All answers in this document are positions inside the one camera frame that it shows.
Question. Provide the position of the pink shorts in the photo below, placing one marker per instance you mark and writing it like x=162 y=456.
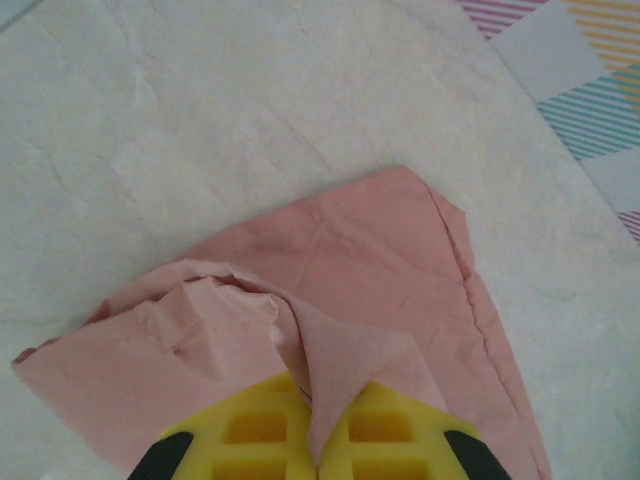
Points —
x=350 y=260

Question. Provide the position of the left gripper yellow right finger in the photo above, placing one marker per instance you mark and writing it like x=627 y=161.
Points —
x=400 y=440

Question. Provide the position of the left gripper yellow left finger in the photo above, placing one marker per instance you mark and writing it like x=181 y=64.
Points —
x=250 y=440

